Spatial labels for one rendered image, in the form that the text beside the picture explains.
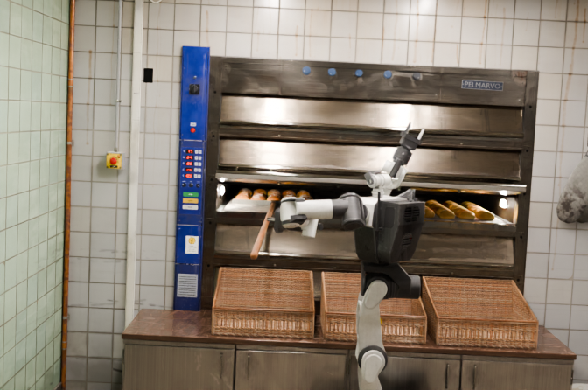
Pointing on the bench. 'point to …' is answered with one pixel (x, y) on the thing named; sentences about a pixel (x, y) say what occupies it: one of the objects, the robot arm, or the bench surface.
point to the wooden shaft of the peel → (262, 233)
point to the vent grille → (187, 285)
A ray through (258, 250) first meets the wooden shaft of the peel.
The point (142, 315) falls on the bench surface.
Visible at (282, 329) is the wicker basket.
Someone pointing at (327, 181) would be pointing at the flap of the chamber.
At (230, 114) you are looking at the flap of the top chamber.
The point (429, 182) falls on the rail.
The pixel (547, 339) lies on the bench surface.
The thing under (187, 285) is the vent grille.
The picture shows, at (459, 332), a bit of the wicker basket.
